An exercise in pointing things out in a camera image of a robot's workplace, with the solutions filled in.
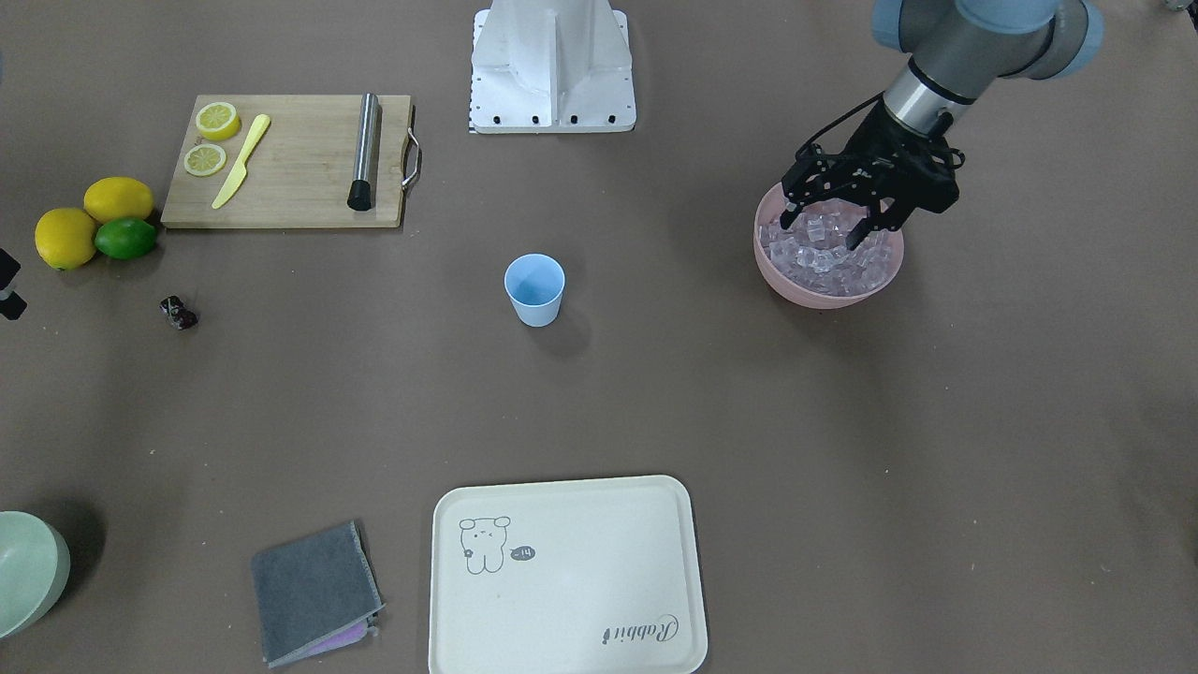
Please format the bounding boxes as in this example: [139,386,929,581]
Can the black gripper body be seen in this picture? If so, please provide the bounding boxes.
[845,102,962,213]

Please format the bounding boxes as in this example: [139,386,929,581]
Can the clear ice cubes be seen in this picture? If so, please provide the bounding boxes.
[756,199,899,296]

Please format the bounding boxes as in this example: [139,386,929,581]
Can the dark red cherries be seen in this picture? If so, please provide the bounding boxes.
[159,295,198,330]

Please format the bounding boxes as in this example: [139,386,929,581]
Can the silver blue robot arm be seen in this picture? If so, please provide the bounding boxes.
[779,1,1105,249]

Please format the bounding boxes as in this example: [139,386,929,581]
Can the light blue cup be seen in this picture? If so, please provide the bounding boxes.
[504,253,565,328]

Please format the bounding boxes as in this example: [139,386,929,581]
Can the pink bowl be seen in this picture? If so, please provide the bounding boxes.
[754,183,904,310]

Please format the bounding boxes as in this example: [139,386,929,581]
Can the steel muddler black tip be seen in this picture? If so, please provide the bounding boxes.
[346,93,382,211]

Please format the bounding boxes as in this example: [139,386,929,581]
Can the cream rabbit tray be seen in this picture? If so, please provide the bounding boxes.
[428,475,708,673]

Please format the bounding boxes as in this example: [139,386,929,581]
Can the wooden cutting board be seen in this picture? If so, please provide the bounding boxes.
[161,95,415,229]

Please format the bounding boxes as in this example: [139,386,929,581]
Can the yellow plastic knife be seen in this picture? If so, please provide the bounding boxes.
[211,114,272,210]

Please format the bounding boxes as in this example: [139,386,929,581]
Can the lemon half upper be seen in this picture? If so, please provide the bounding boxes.
[194,101,242,142]

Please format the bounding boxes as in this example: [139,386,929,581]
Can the lemon half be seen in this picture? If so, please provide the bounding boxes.
[183,142,226,178]
[194,101,242,142]

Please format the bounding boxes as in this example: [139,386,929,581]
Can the lemon half lower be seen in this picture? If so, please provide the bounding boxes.
[183,142,226,178]

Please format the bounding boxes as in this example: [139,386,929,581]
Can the grey folded cloth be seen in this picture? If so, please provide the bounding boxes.
[252,520,385,669]

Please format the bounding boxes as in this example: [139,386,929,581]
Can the green lime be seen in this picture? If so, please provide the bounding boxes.
[93,217,158,260]

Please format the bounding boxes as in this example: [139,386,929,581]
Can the yellow lemon upper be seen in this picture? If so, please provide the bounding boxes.
[84,176,155,225]

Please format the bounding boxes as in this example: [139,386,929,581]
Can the yellow lemon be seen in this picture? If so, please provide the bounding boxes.
[84,176,155,225]
[35,208,98,271]

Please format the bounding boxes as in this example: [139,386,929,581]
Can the mint green bowl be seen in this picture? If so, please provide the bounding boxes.
[1,511,71,638]

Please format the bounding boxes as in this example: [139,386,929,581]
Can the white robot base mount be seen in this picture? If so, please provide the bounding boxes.
[468,1,637,134]

